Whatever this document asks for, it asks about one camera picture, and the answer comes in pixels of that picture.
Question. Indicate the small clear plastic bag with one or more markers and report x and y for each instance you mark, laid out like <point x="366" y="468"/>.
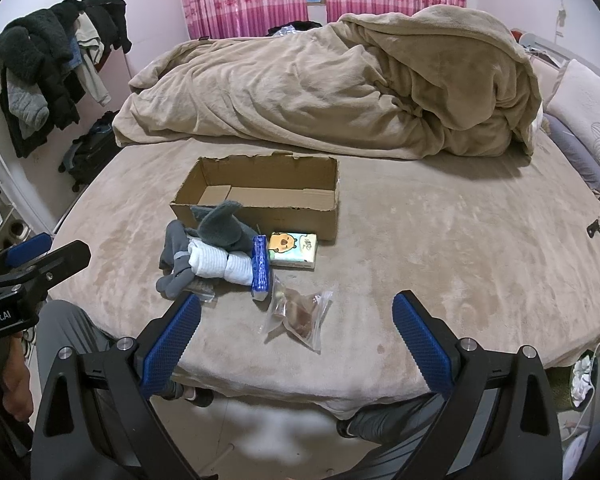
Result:
<point x="204" y="291"/>

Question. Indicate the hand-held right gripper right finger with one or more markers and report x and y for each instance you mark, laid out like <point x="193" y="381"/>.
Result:
<point x="422" y="345"/>

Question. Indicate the person's right shoe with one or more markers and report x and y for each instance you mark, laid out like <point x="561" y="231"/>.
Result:
<point x="345" y="429"/>

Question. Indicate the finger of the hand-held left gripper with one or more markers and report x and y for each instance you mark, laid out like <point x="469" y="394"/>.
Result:
<point x="27" y="249"/>
<point x="62" y="257"/>

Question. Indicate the person's left hand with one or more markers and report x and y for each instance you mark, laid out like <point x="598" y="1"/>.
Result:
<point x="12" y="377"/>

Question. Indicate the white headboard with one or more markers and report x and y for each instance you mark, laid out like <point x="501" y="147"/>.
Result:
<point x="550" y="47"/>

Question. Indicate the person's left leg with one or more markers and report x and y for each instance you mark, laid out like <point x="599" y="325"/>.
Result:
<point x="65" y="330"/>

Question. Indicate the beige garment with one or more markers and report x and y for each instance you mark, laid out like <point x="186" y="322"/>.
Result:
<point x="92" y="65"/>

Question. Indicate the person's leg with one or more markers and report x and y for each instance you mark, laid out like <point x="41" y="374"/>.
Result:
<point x="65" y="330"/>
<point x="395" y="420"/>

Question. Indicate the black hanging jacket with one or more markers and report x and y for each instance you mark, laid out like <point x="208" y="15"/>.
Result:
<point x="107" y="15"/>

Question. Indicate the bed with beige sheet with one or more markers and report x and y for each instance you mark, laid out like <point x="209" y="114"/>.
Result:
<point x="455" y="270"/>

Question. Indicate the brown cardboard box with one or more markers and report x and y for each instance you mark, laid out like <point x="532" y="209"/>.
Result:
<point x="280" y="210"/>

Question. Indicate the person's shoe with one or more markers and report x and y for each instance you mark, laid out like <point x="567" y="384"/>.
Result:
<point x="345" y="429"/>
<point x="200" y="396"/>

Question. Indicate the grey pillow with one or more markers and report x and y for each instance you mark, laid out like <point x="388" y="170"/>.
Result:
<point x="577" y="152"/>

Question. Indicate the person's right leg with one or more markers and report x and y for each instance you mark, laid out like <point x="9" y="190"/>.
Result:
<point x="395" y="420"/>

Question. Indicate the beige fleece blanket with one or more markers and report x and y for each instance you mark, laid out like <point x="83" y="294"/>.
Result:
<point x="330" y="85"/>

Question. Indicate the white embroidered pillow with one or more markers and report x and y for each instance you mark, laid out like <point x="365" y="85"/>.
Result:
<point x="587" y="105"/>

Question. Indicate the person's left shoe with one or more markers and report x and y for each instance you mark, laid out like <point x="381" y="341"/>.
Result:
<point x="200" y="396"/>

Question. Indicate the grey quilted garment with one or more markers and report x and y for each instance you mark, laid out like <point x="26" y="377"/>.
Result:
<point x="27" y="107"/>

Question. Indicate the dark bag with plastic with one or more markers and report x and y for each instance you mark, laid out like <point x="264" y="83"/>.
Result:
<point x="295" y="27"/>

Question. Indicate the blue narrow packet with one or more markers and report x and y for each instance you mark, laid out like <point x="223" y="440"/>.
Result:
<point x="260" y="267"/>

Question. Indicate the cartoon print tissue pack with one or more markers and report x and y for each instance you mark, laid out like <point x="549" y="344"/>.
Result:
<point x="295" y="250"/>

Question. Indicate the clear plastic zip bag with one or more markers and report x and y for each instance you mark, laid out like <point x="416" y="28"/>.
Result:
<point x="300" y="317"/>

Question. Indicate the black backpack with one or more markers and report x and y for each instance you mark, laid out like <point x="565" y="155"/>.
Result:
<point x="92" y="152"/>

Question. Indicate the pile of dark clothes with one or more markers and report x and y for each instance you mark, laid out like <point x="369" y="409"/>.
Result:
<point x="35" y="50"/>

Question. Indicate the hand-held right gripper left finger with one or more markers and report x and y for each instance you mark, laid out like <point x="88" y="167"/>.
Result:
<point x="172" y="345"/>

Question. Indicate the bin with white tissue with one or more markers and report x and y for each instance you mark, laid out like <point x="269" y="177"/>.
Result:
<point x="582" y="380"/>

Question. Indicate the white shelf unit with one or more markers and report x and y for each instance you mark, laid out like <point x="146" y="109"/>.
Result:
<point x="0" y="195"/>

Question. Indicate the white socks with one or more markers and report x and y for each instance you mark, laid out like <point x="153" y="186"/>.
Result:
<point x="220" y="262"/>

